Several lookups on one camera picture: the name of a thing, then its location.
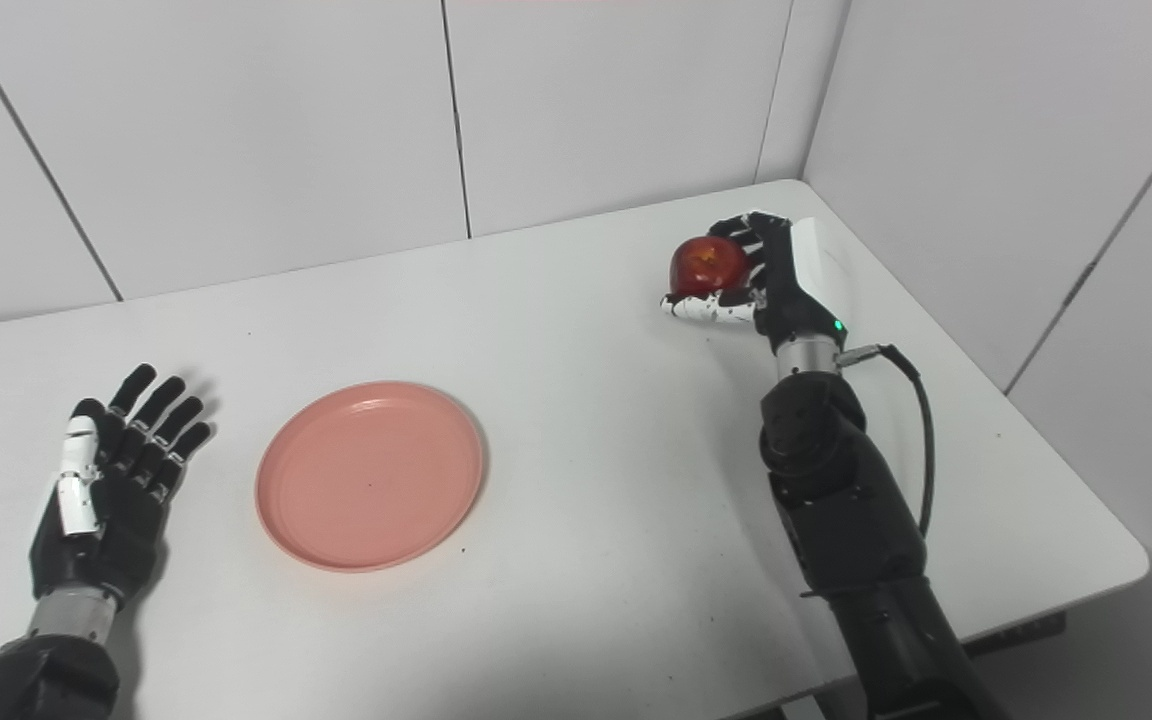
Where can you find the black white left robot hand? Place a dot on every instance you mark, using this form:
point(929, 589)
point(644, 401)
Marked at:
point(116, 530)

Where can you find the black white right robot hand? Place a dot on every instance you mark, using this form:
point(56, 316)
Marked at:
point(796, 290)

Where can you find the red apple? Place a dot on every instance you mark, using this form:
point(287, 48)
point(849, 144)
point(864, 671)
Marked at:
point(706, 265)

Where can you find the pink round plate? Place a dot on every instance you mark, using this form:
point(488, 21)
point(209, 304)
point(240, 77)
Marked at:
point(371, 478)

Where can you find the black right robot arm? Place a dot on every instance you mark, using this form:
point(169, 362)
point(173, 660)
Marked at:
point(856, 510)

